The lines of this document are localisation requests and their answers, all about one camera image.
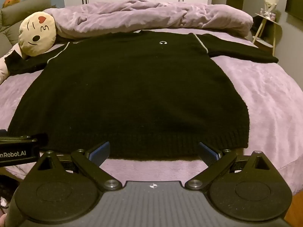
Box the orange emoji pillow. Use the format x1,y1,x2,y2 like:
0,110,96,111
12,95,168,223
2,0,22,8

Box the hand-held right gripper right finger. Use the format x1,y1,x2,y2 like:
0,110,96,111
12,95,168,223
185,142,278,191

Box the wooden side table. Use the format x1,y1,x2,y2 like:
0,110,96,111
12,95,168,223
251,13,280,56

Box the cream emoji face pillow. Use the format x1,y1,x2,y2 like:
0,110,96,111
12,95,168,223
18,11,57,57

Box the purple duvet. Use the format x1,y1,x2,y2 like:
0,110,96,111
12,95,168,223
44,0,254,39

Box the wrapped flower bouquet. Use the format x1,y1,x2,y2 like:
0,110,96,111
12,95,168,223
260,0,280,20

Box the dark wall panel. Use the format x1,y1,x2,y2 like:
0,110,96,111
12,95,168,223
285,0,303,20

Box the black knit sweater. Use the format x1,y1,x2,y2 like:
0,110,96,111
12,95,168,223
4,30,279,162

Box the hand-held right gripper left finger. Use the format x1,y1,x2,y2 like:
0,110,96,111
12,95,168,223
31,141,123,192

